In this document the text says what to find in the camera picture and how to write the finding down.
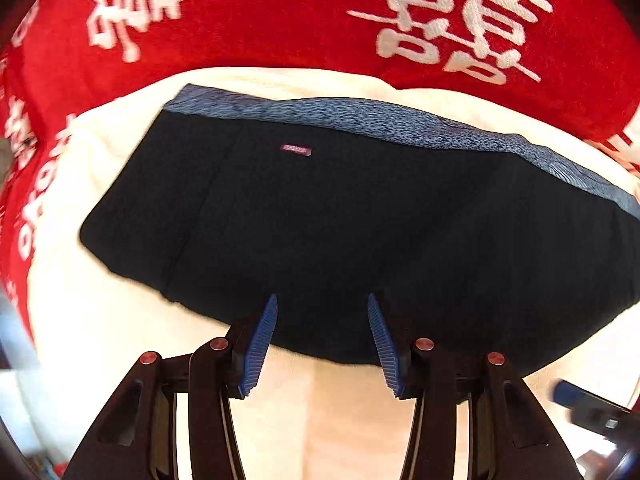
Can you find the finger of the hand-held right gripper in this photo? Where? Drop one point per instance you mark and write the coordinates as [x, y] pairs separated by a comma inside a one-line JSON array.
[[575, 394]]

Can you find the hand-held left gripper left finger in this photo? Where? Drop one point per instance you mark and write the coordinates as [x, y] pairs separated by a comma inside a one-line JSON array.
[[257, 345]]

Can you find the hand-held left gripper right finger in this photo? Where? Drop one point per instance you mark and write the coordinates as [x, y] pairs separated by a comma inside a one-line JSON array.
[[382, 345]]

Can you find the black pants with blue waistband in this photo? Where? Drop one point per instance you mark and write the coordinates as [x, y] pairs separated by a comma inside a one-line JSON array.
[[350, 210]]

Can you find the cream blanket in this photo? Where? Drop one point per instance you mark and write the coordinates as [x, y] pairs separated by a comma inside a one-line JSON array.
[[100, 310]]

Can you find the red printed blanket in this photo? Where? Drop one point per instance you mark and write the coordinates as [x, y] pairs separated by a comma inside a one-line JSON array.
[[275, 20]]

